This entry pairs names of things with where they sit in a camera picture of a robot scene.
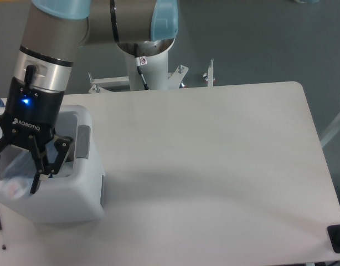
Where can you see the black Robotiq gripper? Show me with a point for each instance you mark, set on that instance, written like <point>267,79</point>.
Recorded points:
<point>31,116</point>

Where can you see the clear plastic water bottle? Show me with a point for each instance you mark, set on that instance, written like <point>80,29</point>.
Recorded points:
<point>18,177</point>

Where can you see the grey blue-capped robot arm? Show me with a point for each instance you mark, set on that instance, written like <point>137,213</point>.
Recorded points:
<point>52,35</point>

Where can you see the white plastic trash can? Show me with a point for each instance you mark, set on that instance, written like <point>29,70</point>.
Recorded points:
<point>75,193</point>

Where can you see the black device at table edge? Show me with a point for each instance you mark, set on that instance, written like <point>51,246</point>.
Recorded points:
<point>334,235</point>

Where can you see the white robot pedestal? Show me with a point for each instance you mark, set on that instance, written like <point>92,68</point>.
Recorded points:
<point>147,69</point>

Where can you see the white bracket with bolt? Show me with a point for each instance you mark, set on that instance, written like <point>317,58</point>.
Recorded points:
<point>208,76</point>

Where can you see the white metal frame right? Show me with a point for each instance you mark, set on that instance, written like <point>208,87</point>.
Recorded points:
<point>330,131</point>

